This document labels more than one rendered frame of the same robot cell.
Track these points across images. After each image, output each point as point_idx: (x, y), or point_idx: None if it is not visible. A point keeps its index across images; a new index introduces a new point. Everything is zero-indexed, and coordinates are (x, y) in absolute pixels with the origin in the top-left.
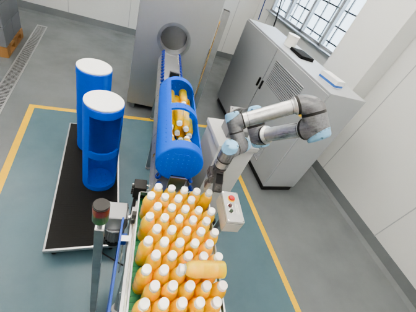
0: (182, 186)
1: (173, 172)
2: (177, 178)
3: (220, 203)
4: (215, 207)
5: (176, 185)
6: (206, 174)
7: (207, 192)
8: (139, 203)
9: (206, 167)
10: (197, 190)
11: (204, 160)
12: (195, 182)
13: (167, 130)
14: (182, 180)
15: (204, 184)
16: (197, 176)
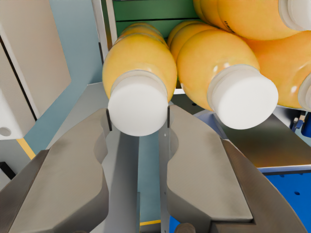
0: (229, 132)
1: (276, 182)
2: (288, 164)
3: (21, 33)
4: (76, 115)
5: (258, 132)
6: (111, 181)
7: (162, 96)
8: None
9: (115, 202)
10: (252, 99)
11: (121, 218)
12: (126, 155)
13: None
14: (256, 159)
15: (271, 184)
16: (126, 168)
